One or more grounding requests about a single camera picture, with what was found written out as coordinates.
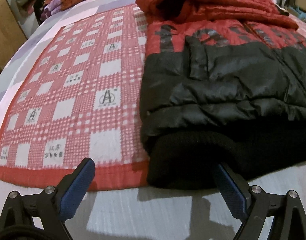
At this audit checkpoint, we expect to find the pastel checkered bed quilt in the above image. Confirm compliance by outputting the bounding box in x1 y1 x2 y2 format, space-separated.
0 0 306 240

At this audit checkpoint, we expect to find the wooden wardrobe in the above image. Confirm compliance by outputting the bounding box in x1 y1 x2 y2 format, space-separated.
0 0 27 74

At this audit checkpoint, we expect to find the red and black puffer jacket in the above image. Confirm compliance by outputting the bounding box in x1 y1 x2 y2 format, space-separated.
136 0 306 190

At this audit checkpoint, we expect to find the red white checkered mat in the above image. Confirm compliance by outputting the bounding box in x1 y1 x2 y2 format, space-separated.
0 3 306 192

